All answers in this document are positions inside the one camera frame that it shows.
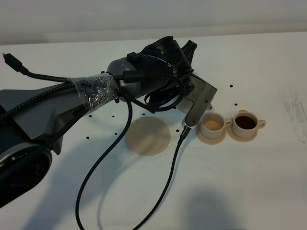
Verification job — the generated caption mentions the beige teacup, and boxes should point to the beige teacup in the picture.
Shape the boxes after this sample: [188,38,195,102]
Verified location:
[200,112,233,139]
[231,110,266,138]

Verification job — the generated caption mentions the beige teapot saucer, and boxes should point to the beige teapot saucer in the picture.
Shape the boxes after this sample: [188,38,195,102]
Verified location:
[125,117,171,156]

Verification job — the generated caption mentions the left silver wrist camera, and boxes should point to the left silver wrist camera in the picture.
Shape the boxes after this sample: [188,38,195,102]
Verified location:
[183,74,217,129]

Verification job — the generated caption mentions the beige ceramic teapot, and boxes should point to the beige ceramic teapot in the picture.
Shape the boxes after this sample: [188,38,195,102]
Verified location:
[176,97,213,115]

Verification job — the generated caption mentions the left beige teacup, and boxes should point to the left beige teacup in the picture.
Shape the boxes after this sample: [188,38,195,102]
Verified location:
[200,112,233,139]

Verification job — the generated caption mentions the beige cup saucer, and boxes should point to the beige cup saucer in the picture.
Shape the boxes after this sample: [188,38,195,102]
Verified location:
[196,123,226,145]
[226,126,258,142]

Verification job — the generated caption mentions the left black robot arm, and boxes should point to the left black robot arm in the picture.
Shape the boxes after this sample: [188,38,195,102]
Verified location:
[0,36,197,206]

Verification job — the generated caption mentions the left beige cup saucer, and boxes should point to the left beige cup saucer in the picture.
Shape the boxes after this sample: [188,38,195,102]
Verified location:
[196,123,226,145]

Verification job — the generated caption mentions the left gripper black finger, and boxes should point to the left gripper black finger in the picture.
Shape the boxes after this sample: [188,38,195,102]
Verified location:
[181,40,197,69]

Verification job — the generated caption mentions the right beige teacup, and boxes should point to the right beige teacup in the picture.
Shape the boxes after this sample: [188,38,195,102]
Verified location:
[231,110,266,138]

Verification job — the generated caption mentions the right beige cup saucer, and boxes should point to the right beige cup saucer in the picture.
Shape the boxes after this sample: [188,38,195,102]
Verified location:
[226,126,258,142]

